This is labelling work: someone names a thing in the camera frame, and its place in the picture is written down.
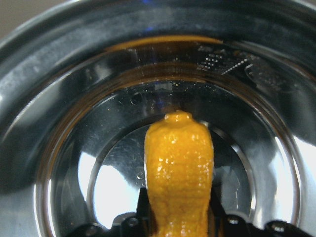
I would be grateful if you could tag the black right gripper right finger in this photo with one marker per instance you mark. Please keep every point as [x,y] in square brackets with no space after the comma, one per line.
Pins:
[215,216]

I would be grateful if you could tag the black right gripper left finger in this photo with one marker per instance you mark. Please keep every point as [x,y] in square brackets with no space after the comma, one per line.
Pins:
[143,213]

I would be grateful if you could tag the grey-green metal pot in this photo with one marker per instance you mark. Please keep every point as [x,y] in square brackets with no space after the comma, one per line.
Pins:
[81,84]

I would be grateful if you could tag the yellow plastic corn cob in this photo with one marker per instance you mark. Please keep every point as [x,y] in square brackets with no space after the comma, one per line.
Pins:
[179,161]

